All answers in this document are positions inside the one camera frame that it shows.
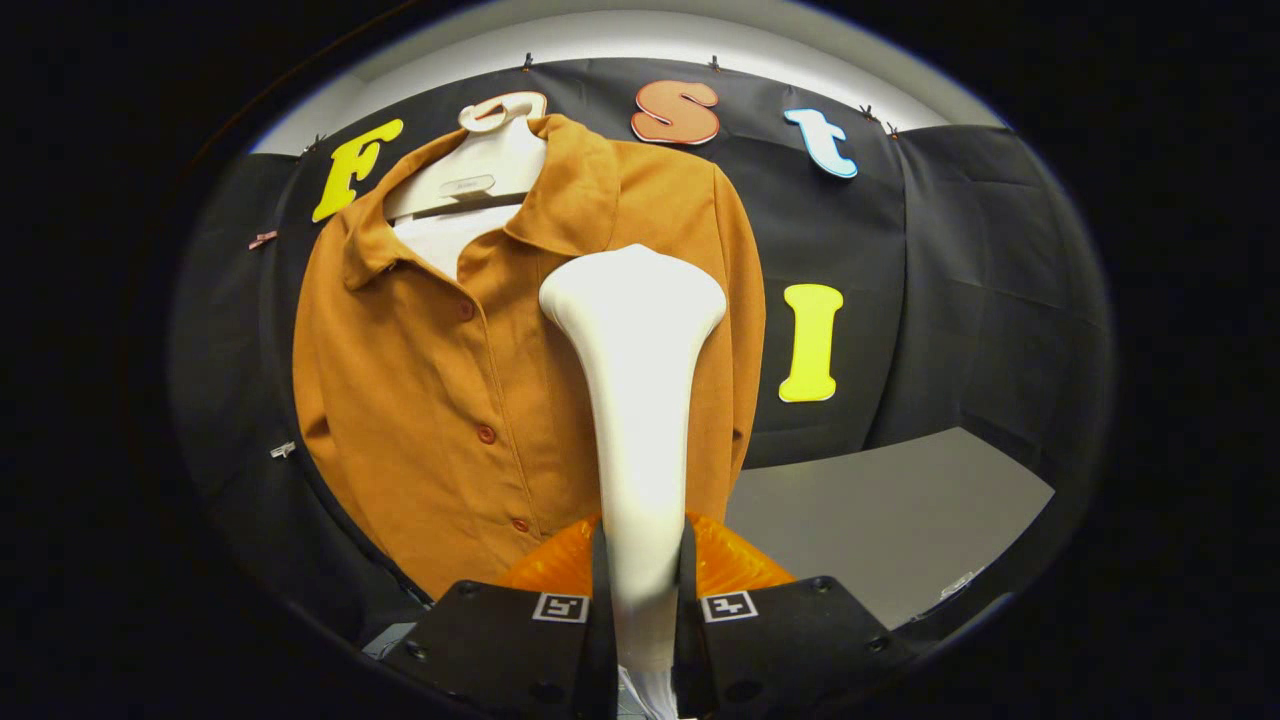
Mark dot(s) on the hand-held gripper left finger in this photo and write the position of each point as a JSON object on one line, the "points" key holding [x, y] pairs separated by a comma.
{"points": [[603, 640]]}

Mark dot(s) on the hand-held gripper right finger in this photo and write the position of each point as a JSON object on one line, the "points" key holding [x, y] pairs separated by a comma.
{"points": [[686, 640]]}

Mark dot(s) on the brown button shirt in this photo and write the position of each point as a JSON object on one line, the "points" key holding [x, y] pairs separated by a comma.
{"points": [[430, 400]]}

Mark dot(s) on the grey cabinet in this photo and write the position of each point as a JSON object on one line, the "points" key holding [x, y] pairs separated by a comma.
{"points": [[880, 510]]}

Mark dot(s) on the white clip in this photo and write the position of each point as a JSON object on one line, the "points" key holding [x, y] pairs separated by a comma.
{"points": [[282, 450]]}

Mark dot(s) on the black backdrop cloth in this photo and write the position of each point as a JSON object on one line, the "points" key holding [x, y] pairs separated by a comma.
{"points": [[960, 280]]}

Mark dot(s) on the white mannequin torso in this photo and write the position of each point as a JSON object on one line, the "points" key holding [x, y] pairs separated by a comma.
{"points": [[480, 165]]}

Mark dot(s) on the pink clip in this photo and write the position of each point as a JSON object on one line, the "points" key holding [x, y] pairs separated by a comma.
{"points": [[262, 239]]}

